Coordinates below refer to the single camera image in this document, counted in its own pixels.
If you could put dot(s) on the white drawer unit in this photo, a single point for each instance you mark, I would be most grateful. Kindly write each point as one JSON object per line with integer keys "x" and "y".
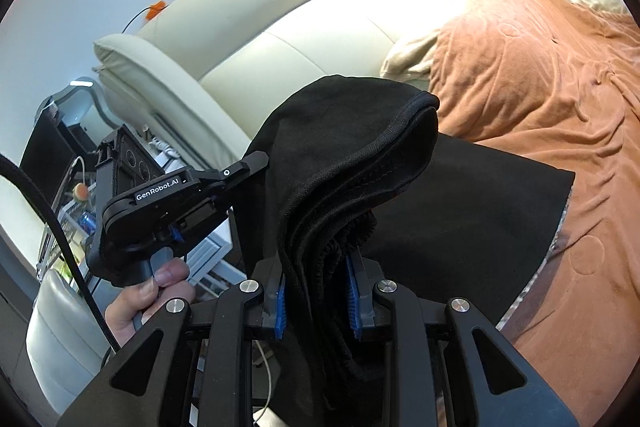
{"x": 215, "y": 252}

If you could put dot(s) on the cream padded headboard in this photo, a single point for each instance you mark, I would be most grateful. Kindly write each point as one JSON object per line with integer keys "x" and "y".
{"x": 300, "y": 32}

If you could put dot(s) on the white leather stool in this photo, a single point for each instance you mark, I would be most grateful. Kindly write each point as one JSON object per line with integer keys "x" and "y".
{"x": 55, "y": 332}

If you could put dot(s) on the black screen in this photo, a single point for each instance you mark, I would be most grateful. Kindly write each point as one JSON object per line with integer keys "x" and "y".
{"x": 45, "y": 152}

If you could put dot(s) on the cream bed sheet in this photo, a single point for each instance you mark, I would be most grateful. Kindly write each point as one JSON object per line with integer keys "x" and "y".
{"x": 410, "y": 52}

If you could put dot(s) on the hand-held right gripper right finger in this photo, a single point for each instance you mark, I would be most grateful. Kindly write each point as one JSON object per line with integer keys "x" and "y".
{"x": 354, "y": 302}

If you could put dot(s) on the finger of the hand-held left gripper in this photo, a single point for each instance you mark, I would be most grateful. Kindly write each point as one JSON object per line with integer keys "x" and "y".
{"x": 247, "y": 164}

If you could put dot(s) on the peach round ornament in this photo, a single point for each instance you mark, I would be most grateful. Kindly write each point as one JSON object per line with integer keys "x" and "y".
{"x": 80, "y": 193}

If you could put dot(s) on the orange wall hook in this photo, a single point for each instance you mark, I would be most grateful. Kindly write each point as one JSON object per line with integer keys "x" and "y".
{"x": 157, "y": 9}

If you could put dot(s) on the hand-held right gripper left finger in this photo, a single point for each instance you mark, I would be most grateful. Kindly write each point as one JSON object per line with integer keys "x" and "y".
{"x": 280, "y": 307}

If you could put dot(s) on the blue bottle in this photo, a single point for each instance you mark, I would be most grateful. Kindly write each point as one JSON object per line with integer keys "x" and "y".
{"x": 87, "y": 222}

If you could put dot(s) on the orange fleece blanket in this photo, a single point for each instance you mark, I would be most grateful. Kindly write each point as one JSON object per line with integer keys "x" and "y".
{"x": 550, "y": 82}

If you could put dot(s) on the black pants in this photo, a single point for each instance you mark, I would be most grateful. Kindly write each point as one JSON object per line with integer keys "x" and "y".
{"x": 350, "y": 147}

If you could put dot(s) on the person's left hand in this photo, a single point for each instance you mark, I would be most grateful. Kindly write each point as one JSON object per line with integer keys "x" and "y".
{"x": 120, "y": 314}

